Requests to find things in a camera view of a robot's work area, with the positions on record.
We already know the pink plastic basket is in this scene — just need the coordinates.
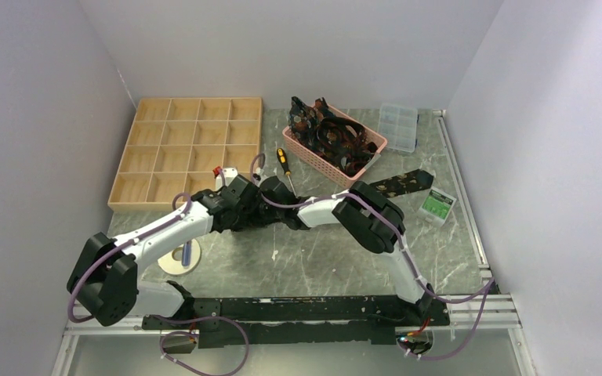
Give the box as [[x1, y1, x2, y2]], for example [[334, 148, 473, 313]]
[[282, 97, 387, 188]]

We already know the wooden compartment tray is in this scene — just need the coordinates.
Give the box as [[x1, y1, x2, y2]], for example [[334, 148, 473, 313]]
[[107, 97, 263, 212]]

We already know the green screw bit box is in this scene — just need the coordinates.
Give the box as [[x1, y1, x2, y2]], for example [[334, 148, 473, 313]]
[[418, 187, 458, 227]]

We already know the blue red small screwdriver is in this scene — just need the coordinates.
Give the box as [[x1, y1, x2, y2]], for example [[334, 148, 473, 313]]
[[181, 241, 192, 268]]

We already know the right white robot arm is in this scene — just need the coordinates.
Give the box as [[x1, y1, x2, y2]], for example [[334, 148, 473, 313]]
[[260, 178, 433, 325]]

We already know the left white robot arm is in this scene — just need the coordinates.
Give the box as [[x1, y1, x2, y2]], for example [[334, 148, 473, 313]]
[[67, 175, 260, 329]]

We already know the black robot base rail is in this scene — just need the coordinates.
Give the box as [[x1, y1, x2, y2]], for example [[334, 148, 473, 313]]
[[142, 295, 450, 349]]

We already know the upper black yellow screwdriver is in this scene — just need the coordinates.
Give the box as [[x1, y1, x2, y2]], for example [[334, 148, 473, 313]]
[[276, 147, 296, 195]]

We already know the clear plastic organizer box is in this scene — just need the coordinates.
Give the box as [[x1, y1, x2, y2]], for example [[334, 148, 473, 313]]
[[377, 103, 419, 153]]

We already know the pile of patterned ties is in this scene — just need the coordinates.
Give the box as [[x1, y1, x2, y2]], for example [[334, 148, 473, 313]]
[[288, 96, 377, 177]]

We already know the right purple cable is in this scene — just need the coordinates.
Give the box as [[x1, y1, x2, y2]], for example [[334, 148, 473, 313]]
[[248, 151, 497, 362]]

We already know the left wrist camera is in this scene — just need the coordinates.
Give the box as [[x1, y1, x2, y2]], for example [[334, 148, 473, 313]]
[[213, 167, 238, 190]]

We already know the black gold patterned tie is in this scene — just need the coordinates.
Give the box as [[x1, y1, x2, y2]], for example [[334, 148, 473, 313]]
[[370, 168, 434, 198]]

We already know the purple cable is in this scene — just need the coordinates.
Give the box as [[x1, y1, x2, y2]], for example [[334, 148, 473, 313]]
[[248, 151, 497, 362], [67, 192, 250, 376]]

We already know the white tape roll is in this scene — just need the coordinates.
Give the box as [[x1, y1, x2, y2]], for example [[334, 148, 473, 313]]
[[158, 240, 201, 276]]

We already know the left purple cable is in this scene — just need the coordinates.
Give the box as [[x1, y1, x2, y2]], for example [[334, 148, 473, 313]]
[[67, 192, 250, 376]]

